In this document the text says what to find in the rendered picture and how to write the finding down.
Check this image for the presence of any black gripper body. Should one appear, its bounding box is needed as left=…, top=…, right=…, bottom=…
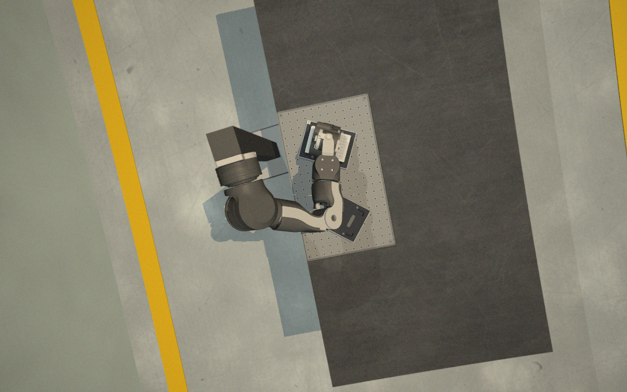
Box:
left=309, top=121, right=338, bottom=157

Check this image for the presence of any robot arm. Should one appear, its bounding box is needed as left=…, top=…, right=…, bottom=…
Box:
left=215, top=129, right=345, bottom=233

